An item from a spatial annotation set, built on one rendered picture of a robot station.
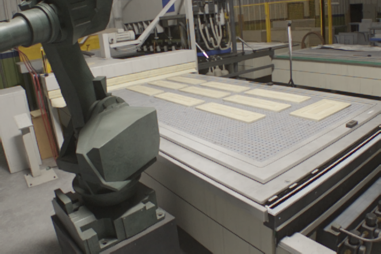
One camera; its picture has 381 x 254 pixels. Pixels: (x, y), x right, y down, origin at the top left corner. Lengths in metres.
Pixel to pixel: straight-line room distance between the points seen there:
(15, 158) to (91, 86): 2.69
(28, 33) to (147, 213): 1.15
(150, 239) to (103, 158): 0.61
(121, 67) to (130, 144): 2.63
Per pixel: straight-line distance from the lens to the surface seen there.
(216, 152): 1.84
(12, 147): 4.42
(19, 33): 1.46
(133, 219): 1.83
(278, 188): 1.52
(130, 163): 1.69
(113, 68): 4.17
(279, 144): 1.92
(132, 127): 1.65
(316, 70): 5.98
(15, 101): 4.30
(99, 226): 1.83
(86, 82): 1.92
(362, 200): 2.13
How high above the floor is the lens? 1.63
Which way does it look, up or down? 15 degrees down
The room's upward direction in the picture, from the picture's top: 6 degrees counter-clockwise
